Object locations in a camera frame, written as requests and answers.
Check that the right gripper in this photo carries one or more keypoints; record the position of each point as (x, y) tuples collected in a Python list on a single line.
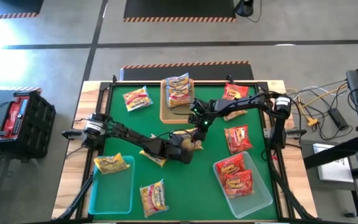
[(200, 135)]

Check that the yellow noodle packet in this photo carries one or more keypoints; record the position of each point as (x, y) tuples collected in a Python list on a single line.
[(137, 99), (153, 199)]

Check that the white box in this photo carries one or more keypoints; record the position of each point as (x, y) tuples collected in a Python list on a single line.
[(334, 168)]

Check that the clear plastic tray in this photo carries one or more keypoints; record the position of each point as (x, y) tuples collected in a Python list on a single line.
[(253, 202)]

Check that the black power strip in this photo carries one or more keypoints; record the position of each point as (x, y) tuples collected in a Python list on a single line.
[(338, 119)]

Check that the small black floor object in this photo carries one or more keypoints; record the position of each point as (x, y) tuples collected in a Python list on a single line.
[(350, 214)]

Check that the black aluminium table frame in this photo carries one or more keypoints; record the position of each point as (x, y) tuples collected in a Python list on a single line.
[(105, 88)]

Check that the green table mat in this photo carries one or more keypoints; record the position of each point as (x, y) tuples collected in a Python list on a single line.
[(191, 180)]

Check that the teal plastic tray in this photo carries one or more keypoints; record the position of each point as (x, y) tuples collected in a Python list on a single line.
[(113, 196)]

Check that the red Maruchan ramen pack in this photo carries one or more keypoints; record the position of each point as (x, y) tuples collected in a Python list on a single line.
[(230, 165), (235, 92), (238, 139), (238, 184)]

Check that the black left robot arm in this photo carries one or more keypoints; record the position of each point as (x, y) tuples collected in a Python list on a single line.
[(129, 135)]

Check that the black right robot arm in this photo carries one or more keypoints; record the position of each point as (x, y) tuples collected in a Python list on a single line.
[(244, 102)]

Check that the orange plastic tray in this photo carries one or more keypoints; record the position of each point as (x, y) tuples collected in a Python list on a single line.
[(172, 114)]

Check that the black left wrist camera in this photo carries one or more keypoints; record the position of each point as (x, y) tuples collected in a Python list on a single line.
[(176, 138)]

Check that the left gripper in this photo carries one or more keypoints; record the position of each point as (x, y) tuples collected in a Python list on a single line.
[(182, 155)]

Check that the black diagonal beam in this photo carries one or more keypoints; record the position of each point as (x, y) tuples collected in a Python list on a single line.
[(331, 152)]

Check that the black round stand base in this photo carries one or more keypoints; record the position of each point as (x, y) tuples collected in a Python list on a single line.
[(244, 7)]

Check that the red black tool crate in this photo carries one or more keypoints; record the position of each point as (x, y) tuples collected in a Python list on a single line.
[(33, 124)]

